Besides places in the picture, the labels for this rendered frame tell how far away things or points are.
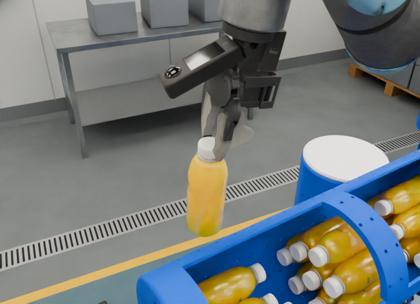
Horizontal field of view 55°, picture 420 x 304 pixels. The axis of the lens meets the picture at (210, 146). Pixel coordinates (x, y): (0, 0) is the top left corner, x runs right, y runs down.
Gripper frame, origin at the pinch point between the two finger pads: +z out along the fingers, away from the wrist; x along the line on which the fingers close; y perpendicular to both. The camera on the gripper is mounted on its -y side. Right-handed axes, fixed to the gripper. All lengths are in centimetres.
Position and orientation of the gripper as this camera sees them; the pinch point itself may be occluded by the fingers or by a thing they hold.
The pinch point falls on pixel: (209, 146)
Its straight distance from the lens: 64.4
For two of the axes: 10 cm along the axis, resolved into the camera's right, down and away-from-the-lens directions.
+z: -1.7, 8.2, 5.5
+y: 9.0, -0.9, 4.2
